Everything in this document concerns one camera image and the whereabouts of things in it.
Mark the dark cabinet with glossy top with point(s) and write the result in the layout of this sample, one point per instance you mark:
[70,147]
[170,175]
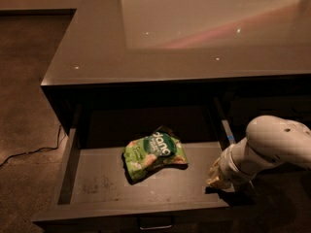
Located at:
[147,53]

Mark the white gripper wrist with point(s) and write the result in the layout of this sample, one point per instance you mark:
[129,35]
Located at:
[227,163]

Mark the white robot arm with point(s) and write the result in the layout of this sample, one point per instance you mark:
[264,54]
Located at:
[269,142]

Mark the green snack bag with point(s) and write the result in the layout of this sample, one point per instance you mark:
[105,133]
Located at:
[147,155]

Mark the drawer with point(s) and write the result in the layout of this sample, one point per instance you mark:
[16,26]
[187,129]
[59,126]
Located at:
[298,108]
[94,193]

